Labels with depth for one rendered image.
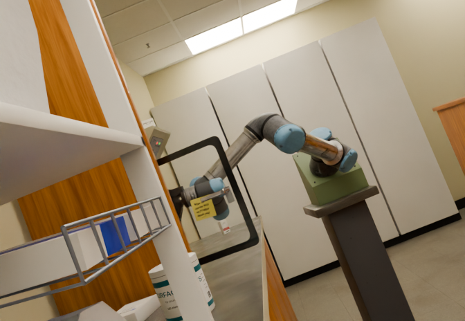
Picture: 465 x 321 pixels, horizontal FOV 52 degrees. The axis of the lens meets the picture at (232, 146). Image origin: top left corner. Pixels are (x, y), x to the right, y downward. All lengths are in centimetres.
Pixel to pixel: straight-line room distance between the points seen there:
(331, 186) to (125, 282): 116
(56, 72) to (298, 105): 338
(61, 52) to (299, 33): 396
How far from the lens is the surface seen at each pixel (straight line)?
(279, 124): 189
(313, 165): 239
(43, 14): 182
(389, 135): 494
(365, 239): 242
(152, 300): 156
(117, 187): 165
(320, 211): 229
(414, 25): 569
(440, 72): 566
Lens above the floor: 124
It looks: 3 degrees up
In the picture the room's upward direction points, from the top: 22 degrees counter-clockwise
